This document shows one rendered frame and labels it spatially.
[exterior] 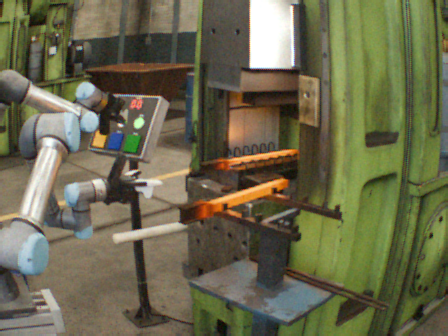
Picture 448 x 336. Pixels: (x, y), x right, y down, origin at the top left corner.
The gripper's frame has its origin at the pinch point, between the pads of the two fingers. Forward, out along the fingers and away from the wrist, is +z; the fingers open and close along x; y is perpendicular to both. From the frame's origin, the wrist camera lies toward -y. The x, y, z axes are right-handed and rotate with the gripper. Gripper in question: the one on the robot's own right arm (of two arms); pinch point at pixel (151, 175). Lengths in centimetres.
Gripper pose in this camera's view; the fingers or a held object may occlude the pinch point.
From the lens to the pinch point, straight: 184.9
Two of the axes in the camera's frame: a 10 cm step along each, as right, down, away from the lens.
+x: 6.0, 2.3, -7.7
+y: -0.3, 9.6, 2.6
